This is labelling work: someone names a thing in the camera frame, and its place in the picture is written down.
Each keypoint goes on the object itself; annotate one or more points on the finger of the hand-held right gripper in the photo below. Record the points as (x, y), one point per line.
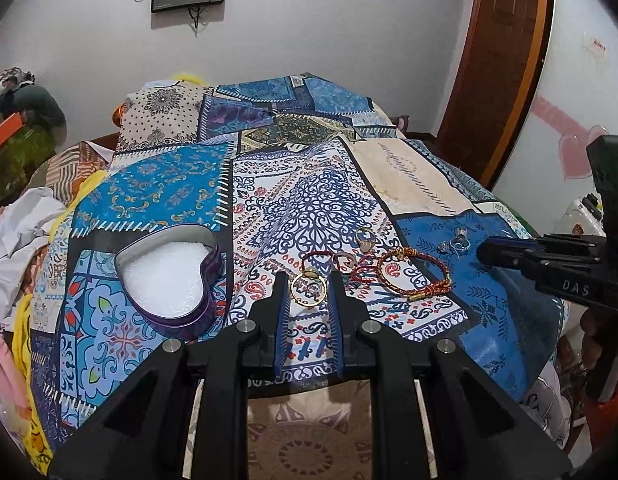
(504, 255)

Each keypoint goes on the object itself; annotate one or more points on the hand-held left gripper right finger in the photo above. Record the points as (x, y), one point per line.
(336, 310)

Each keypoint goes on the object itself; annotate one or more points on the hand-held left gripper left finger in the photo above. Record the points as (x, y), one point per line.
(282, 310)

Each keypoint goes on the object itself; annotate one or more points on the gold bangle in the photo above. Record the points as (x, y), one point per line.
(295, 297)

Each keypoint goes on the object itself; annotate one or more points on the purple heart-shaped tin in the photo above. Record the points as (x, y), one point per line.
(181, 317)

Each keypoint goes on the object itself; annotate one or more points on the white appliance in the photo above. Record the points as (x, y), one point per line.
(579, 217)

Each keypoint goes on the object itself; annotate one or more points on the blue patchwork blanket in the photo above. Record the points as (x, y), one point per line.
(309, 200)

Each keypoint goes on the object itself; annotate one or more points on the white patterned cloth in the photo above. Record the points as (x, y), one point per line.
(549, 410)

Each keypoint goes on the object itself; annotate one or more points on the brown wooden door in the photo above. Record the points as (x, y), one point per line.
(494, 70)

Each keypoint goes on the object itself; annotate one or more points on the yellow fluffy cushion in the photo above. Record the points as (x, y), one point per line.
(189, 77)

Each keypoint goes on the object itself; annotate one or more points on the yellow sheet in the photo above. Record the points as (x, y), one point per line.
(26, 325)

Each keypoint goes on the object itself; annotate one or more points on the orange striped sheet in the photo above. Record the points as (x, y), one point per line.
(64, 170)

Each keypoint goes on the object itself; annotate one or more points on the pink cloth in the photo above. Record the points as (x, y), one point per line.
(6, 370)

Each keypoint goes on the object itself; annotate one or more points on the green patterned cloth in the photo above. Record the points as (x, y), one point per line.
(19, 160)

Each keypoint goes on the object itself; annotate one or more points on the orange box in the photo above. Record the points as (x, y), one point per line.
(4, 130)

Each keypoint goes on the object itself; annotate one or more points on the pile of clothes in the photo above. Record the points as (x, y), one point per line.
(24, 95)

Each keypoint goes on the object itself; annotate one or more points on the small red wall sticker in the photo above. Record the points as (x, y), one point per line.
(595, 44)

